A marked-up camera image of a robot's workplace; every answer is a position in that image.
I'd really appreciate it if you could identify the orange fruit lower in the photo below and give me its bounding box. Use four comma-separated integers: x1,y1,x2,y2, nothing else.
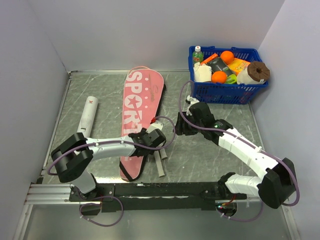
211,71,228,84

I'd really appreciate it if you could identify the orange thin box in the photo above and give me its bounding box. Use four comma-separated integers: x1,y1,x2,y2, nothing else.
200,53,219,66

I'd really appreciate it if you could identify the green drink bottle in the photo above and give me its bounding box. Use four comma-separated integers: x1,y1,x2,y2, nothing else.
192,45,204,64

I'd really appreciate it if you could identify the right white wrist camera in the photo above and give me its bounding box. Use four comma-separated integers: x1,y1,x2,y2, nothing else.
185,95,200,107

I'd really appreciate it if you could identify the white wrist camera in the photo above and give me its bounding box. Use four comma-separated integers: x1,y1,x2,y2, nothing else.
146,117,164,133
185,95,200,107

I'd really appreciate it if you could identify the blue plastic basket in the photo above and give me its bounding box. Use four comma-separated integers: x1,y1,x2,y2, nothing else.
188,45,269,105

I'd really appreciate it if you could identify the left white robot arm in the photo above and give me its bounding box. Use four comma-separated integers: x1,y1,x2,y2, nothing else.
47,128,166,201

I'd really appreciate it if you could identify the orange fruit upper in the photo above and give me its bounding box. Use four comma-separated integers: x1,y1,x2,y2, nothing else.
220,50,235,65

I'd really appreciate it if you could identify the pink racket cover bag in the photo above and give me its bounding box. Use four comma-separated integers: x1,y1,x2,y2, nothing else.
118,66,167,182

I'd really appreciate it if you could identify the yellow snack box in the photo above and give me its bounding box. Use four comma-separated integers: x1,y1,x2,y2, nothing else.
227,57,250,76

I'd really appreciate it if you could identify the white carton box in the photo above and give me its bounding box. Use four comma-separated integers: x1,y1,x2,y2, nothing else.
193,62,212,83

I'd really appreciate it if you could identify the green small pack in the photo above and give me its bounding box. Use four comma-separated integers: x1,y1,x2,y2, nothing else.
225,74,237,84

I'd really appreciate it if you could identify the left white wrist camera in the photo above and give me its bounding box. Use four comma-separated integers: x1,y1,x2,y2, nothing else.
146,117,164,133

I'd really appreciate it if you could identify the orange fruit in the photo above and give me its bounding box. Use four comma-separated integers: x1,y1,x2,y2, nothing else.
211,71,228,84
220,50,235,65

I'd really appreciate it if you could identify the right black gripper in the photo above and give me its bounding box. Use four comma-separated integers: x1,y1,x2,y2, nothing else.
172,112,204,136

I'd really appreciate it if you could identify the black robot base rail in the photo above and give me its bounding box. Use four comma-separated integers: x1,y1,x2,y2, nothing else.
69,182,247,213

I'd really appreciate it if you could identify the white shuttlecock tube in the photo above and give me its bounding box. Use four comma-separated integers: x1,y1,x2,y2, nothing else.
76,96,99,138

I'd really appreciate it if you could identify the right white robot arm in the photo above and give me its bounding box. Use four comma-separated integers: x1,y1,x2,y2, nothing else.
175,96,298,209

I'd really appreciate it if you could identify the black product box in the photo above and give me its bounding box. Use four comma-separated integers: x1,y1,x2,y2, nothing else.
207,57,235,77

